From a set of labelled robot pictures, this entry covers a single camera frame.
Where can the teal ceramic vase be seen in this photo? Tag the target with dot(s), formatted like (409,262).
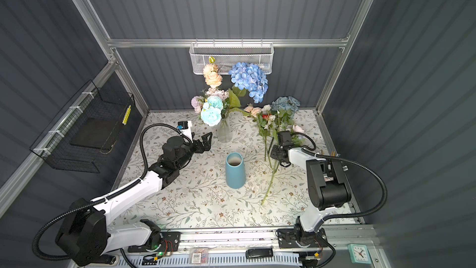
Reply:
(235,171)

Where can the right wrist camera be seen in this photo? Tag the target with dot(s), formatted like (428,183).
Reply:
(285,139)

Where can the white wire basket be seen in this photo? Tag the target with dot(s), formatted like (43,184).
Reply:
(226,54)

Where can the teal desk clock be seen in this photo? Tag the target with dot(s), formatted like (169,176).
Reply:
(359,254)

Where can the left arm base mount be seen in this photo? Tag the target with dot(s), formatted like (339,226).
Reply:
(166,242)

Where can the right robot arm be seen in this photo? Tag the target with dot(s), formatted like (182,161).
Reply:
(327,185)

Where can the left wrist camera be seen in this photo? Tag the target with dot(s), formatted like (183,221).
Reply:
(185,128)

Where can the light blue flower stem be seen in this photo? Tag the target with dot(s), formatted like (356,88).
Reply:
(211,112)

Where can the black pad in basket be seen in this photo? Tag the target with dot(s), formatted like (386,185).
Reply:
(94,133)

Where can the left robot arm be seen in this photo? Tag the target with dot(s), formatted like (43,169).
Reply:
(86,235)

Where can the black wire basket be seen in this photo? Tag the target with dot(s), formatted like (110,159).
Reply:
(53,146)

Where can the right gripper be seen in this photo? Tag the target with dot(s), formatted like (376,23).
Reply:
(274,154)

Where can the clear glass vase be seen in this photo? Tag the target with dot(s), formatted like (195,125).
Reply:
(224,132)

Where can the blue hydrangea flower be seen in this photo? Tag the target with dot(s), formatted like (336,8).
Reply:
(249,78)

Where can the lilac white flower bunch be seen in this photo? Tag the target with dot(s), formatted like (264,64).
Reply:
(198,102)

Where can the black remote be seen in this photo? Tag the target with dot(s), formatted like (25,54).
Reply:
(259,253)

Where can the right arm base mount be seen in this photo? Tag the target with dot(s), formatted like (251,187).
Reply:
(293,238)

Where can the peach peony stem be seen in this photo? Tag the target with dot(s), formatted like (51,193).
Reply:
(211,74)

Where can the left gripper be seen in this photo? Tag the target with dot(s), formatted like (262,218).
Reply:
(201,149)

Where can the small clear parts box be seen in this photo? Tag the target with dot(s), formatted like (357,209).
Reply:
(199,256)

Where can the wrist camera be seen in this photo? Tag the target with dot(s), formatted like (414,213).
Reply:
(285,139)
(185,128)

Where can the yellow marker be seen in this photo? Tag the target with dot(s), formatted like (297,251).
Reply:
(126,115)

